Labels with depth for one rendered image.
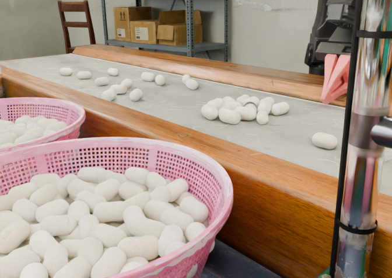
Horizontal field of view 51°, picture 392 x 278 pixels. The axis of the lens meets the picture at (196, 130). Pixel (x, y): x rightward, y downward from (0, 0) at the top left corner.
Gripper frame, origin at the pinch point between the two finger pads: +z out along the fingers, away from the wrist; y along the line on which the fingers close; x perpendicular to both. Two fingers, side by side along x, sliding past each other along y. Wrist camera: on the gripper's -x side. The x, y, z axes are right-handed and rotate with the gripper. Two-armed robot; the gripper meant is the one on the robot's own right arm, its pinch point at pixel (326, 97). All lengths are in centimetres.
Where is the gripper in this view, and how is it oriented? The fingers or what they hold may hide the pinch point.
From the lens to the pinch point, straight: 70.6
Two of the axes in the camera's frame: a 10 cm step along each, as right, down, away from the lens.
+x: 5.0, 5.9, 6.4
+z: -5.6, 7.8, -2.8
